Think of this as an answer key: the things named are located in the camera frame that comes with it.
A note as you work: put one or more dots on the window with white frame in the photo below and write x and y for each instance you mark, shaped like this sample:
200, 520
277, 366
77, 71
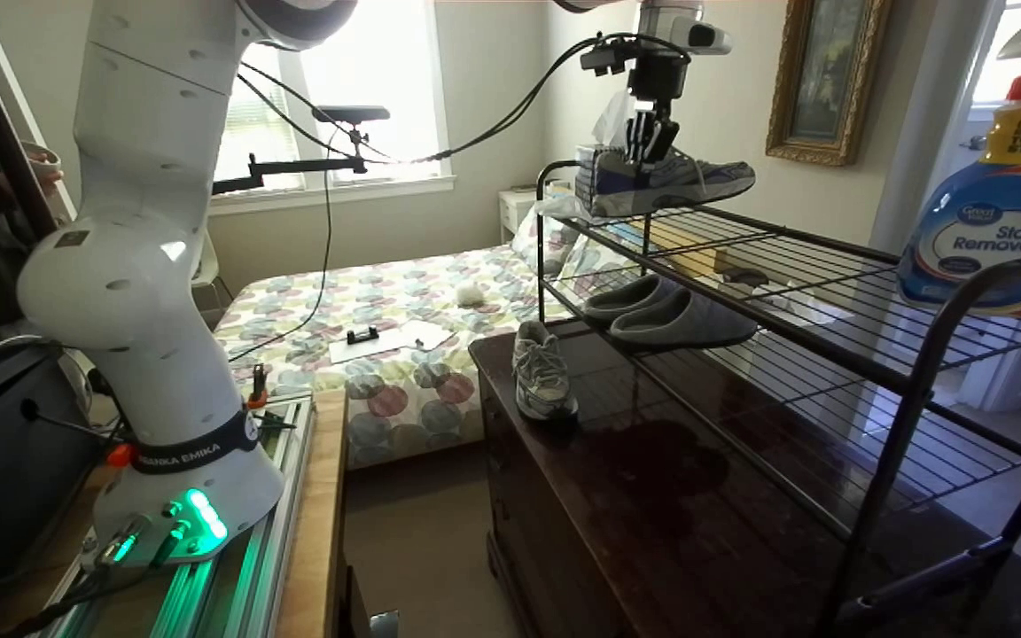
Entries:
380, 81

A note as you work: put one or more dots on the grey slipper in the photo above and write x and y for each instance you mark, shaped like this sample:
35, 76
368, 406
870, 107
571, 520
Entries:
683, 320
630, 299

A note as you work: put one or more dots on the white blue sneaker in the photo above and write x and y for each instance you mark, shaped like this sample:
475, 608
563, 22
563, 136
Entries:
543, 373
676, 182

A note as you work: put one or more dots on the blue stain remover spray bottle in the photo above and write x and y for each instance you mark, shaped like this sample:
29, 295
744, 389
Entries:
992, 214

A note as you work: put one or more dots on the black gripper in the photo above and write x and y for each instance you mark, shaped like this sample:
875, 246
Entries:
659, 87

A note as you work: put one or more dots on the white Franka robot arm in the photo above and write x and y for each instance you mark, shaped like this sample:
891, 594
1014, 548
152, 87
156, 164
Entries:
143, 269

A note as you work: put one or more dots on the gold framed picture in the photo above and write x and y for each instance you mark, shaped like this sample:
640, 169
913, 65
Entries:
829, 76

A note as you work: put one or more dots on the bed with floral cover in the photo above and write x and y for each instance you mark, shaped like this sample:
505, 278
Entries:
406, 357

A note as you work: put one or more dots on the light wooden table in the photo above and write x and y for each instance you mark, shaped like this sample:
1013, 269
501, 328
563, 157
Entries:
316, 533

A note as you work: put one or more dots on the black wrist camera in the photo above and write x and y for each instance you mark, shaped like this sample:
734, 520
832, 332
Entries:
604, 55

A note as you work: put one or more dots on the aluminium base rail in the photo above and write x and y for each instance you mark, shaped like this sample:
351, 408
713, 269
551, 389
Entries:
228, 580

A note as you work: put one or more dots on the small black device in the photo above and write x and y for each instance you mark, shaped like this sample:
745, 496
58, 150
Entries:
363, 334

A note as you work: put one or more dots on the white paper sheet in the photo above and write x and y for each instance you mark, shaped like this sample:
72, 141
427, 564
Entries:
400, 337

